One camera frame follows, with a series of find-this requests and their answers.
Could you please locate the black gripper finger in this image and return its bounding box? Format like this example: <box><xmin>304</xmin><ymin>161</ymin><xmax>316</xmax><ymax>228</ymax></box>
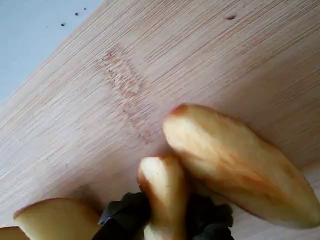
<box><xmin>186</xmin><ymin>193</ymin><xmax>235</xmax><ymax>240</ymax></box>
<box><xmin>91</xmin><ymin>191</ymin><xmax>152</xmax><ymax>240</ymax></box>

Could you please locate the wooden cutting board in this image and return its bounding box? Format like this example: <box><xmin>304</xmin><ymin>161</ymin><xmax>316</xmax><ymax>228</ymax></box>
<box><xmin>0</xmin><ymin>0</ymin><xmax>320</xmax><ymax>240</ymax></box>

